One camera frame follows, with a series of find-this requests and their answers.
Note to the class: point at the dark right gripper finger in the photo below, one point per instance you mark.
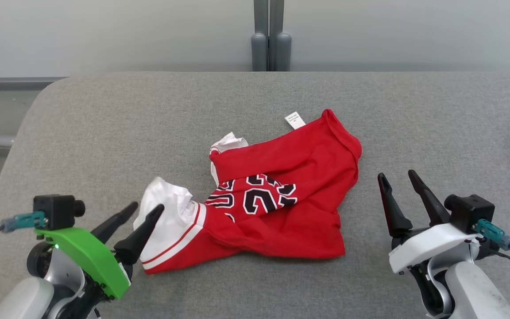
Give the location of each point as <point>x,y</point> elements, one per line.
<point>432,201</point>
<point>394,212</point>

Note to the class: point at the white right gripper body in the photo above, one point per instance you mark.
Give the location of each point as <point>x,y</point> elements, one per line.
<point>427,248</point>

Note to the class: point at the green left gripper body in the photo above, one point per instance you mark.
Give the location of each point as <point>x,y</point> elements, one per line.
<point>86,252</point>

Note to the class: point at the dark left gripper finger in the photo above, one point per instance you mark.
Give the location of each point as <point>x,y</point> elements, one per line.
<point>137,241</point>
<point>113,220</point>

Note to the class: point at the red white basketball jersey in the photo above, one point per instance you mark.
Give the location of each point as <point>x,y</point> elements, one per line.
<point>299,159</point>

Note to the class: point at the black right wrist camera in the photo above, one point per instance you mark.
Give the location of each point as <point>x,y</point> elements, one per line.
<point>472,212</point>

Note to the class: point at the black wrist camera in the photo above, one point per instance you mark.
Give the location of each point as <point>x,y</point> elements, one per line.
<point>56,210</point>
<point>472,212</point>

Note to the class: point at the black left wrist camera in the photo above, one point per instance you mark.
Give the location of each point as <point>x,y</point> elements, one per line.
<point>56,210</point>

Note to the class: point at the grey wall baseboard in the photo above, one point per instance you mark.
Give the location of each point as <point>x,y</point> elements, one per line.
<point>16,83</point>

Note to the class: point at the grey metal post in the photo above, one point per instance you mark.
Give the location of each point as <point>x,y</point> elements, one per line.
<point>280,44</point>
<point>259,44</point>

